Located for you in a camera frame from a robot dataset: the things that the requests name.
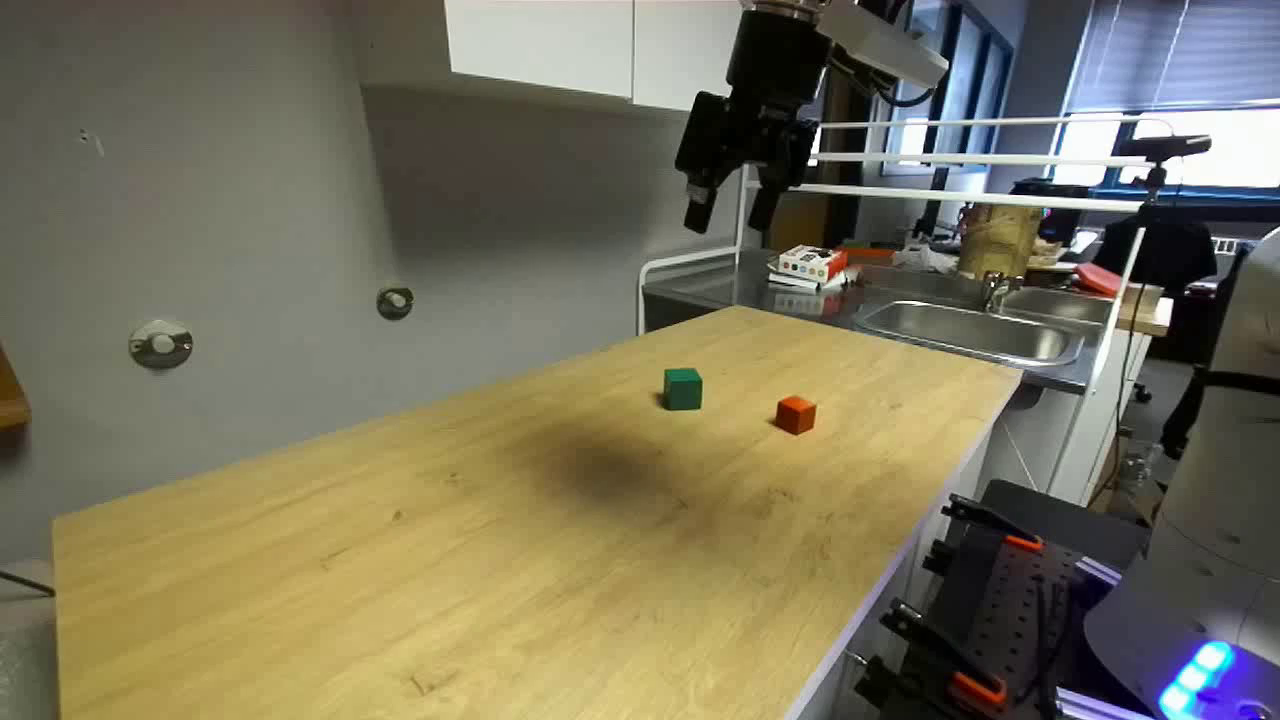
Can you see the green cube block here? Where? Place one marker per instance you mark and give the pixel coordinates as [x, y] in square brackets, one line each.
[683, 391]

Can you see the black camera on tripod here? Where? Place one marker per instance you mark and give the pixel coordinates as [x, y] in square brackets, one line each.
[1162, 146]

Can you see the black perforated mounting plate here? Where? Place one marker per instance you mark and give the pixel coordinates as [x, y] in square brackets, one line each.
[1019, 601]

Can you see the red and white box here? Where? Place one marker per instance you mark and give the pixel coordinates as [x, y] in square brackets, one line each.
[812, 267]

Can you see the round grey wall socket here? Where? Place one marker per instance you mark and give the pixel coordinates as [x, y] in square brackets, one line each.
[394, 301]
[162, 345]

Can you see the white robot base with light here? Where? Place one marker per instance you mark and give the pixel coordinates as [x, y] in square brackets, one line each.
[1206, 532]

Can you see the orange cube block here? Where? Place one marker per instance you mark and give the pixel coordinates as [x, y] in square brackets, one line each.
[797, 413]

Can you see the stainless steel sink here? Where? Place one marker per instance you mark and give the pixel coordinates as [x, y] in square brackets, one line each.
[971, 330]

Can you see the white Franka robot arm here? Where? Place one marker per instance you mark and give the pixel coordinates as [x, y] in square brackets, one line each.
[874, 32]

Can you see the beige jar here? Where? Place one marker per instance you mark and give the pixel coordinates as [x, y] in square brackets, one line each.
[1002, 240]

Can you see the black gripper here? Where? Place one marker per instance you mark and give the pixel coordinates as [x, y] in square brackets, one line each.
[752, 93]

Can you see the white wall cabinet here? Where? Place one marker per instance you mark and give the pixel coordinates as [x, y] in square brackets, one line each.
[593, 47]

